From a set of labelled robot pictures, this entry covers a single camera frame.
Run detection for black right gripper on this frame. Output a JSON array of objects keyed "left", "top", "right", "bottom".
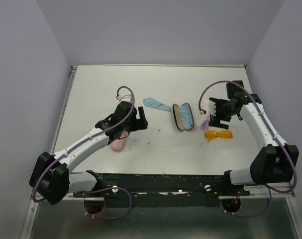
[{"left": 208, "top": 97, "right": 237, "bottom": 129}]

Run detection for light blue cleaning cloth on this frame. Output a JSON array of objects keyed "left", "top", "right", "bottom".
[{"left": 179, "top": 105, "right": 193, "bottom": 129}]

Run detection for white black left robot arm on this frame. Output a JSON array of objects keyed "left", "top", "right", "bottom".
[{"left": 29, "top": 101, "right": 148, "bottom": 205}]

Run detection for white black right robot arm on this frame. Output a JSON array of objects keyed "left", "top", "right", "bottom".
[{"left": 208, "top": 81, "right": 299, "bottom": 195}]

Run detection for purple sunglasses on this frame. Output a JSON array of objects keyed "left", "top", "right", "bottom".
[{"left": 200, "top": 115, "right": 210, "bottom": 130}]

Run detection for orange sunglasses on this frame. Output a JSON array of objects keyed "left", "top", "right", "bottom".
[{"left": 204, "top": 130, "right": 233, "bottom": 141}]

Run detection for pink glasses case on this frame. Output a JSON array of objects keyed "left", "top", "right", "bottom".
[{"left": 110, "top": 132, "right": 129, "bottom": 152}]

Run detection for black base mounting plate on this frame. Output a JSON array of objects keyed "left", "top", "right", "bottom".
[{"left": 73, "top": 173, "right": 250, "bottom": 208}]

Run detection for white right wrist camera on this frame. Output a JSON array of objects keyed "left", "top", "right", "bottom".
[{"left": 199, "top": 99, "right": 216, "bottom": 116}]

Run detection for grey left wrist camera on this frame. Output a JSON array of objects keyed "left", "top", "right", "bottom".
[{"left": 116, "top": 94, "right": 132, "bottom": 103}]

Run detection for aluminium extrusion rail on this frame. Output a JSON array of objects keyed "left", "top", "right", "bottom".
[{"left": 31, "top": 177, "right": 297, "bottom": 200}]

